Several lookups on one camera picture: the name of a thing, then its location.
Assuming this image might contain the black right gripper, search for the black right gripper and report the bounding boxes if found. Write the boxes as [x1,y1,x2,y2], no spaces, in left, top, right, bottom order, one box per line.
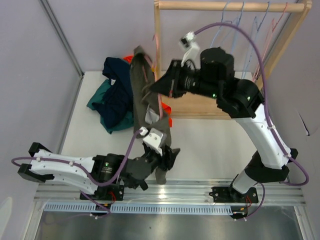
[151,56,223,99]

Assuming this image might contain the orange shorts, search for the orange shorts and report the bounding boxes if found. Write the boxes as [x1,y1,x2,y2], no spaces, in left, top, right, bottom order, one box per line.
[123,55,174,128]

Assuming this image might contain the olive green shorts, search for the olive green shorts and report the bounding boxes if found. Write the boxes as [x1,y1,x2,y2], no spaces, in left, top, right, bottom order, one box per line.
[129,45,181,185]

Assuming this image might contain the pink hanger with olive shorts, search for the pink hanger with olive shorts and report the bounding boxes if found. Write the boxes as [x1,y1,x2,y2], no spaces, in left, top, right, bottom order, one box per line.
[150,33,164,120]

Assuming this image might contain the teal green shorts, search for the teal green shorts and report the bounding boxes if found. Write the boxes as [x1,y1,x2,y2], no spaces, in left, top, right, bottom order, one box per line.
[86,79,134,135]

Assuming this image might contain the navy blue shorts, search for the navy blue shorts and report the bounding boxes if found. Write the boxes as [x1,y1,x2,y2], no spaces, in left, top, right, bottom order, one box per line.
[92,57,133,129]

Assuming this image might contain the blue hanger with navy shorts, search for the blue hanger with navy shorts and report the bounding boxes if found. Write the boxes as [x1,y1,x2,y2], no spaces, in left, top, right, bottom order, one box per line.
[209,1,232,48]

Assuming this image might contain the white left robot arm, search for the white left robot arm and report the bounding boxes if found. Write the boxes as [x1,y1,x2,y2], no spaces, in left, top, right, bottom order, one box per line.
[17,142,181,201]

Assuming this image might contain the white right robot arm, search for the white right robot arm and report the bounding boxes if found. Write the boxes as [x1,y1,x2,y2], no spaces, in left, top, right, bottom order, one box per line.
[150,47,298,203]

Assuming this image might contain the wooden clothes rack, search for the wooden clothes rack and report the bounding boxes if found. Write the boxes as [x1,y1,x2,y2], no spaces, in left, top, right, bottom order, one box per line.
[154,0,313,120]

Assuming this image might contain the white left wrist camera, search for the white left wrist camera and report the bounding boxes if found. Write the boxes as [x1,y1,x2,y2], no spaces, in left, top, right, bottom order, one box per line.
[139,126,167,156]

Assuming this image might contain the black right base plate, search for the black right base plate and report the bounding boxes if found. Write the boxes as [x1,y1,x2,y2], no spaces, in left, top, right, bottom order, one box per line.
[209,186,259,204]

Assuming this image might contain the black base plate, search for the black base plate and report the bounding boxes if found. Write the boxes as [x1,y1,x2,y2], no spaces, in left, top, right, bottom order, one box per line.
[209,186,259,204]
[87,184,124,201]

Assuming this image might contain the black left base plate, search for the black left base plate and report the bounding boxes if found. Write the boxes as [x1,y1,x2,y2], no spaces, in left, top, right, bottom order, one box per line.
[87,184,124,201]

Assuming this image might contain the white slotted cable duct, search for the white slotted cable duct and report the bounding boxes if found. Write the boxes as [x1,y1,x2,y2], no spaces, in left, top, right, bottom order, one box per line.
[44,202,233,216]

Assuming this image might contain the aluminium mounting rail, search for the aluminium mounting rail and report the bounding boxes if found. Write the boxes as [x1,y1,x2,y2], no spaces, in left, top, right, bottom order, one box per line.
[33,159,307,207]

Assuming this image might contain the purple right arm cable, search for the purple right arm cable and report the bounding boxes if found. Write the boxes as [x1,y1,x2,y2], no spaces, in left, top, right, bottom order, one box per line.
[193,21,310,222]

